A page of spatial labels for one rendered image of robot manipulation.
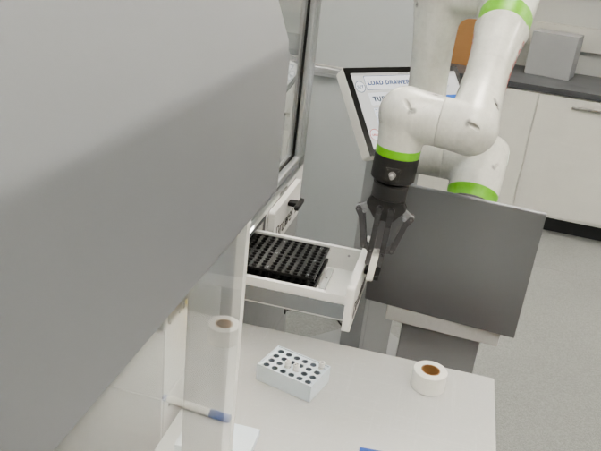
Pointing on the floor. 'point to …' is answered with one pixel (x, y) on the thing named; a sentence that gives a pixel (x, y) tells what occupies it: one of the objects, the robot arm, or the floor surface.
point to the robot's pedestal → (438, 339)
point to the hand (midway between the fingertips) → (374, 265)
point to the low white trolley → (360, 403)
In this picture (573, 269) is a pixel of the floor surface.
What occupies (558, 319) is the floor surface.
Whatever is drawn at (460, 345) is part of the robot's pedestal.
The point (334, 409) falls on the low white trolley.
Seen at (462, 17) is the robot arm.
